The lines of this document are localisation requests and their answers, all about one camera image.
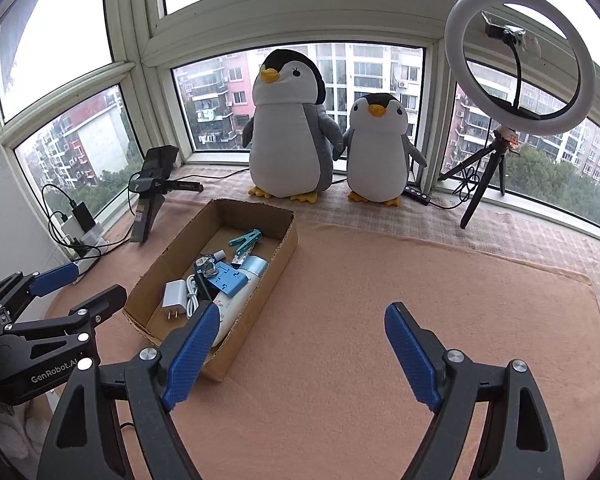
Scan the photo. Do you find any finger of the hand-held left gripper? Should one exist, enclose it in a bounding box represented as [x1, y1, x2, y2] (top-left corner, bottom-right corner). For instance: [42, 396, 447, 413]
[0, 261, 80, 322]
[0, 284, 128, 356]

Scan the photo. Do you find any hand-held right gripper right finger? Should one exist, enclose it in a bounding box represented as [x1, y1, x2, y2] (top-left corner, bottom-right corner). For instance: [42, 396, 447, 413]
[384, 302, 566, 480]

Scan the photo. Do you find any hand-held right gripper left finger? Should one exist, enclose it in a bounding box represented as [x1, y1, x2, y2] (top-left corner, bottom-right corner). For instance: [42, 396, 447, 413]
[36, 302, 221, 480]

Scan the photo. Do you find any white charger plug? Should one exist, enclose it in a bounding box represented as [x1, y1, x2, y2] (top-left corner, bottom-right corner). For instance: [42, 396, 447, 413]
[161, 280, 188, 322]

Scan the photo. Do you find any blue folding phone stand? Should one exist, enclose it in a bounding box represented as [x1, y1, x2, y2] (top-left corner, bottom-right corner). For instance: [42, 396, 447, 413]
[212, 261, 248, 297]

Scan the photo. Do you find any white and blue tube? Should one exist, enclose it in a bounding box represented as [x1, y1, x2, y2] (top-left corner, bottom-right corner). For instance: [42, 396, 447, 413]
[212, 255, 270, 348]

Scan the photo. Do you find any light blue clothespin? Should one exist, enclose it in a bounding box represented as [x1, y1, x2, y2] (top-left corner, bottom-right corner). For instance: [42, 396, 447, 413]
[228, 229, 263, 252]

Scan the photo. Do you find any cardboard box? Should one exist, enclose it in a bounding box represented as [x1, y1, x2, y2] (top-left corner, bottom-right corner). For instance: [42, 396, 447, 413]
[123, 198, 299, 382]

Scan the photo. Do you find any white power strip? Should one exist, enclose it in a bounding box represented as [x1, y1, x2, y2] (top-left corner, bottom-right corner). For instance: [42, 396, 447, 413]
[60, 220, 111, 271]

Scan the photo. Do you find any black power adapter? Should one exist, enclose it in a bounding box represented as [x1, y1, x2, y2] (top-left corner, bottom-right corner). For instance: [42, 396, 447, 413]
[70, 203, 97, 231]

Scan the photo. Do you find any black inline light controller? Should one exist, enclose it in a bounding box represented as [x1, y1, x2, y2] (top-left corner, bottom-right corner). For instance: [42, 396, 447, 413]
[402, 187, 433, 207]

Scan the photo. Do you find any checked blanket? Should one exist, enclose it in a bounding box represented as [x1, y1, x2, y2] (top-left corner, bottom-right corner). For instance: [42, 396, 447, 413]
[102, 165, 600, 341]

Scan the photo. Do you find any small penguin plush toy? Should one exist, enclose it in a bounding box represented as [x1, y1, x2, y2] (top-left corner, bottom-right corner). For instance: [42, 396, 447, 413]
[332, 93, 427, 207]

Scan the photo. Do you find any large penguin plush toy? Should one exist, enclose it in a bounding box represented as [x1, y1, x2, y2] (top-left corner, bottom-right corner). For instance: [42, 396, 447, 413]
[242, 49, 344, 204]

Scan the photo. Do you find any black gooseneck phone holder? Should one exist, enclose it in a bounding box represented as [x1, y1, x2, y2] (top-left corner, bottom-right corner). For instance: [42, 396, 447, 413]
[481, 10, 541, 121]

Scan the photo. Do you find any black camera on grey stand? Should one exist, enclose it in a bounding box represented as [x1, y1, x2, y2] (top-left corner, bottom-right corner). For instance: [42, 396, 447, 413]
[128, 146, 204, 244]

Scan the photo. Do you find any black ring light cable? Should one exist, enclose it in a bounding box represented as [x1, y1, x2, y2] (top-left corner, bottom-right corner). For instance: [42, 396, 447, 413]
[430, 160, 496, 211]

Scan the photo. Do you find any white window frame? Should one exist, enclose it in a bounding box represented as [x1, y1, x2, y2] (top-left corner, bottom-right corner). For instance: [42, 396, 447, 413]
[0, 0, 600, 241]

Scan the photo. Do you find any white ring light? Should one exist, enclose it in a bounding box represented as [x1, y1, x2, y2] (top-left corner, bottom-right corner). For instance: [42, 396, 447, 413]
[444, 0, 597, 136]

